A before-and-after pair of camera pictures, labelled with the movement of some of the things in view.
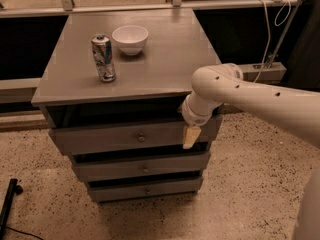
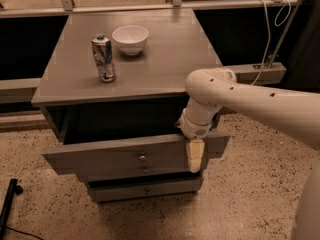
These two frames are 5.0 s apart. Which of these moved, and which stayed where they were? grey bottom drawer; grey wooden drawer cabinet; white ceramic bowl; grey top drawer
Moved: grey top drawer
Stayed: grey bottom drawer; white ceramic bowl; grey wooden drawer cabinet
